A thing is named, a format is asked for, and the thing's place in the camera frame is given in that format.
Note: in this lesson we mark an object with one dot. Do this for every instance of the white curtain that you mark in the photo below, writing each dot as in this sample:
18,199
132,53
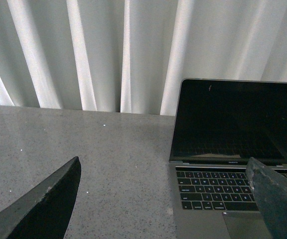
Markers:
130,55

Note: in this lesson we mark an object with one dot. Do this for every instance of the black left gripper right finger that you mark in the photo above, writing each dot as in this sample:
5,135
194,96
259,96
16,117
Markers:
270,192

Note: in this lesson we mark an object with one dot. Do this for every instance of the grey laptop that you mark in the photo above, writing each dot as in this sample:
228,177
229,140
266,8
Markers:
219,126

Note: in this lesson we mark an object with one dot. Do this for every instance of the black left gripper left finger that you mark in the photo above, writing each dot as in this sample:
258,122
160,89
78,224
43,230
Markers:
45,211

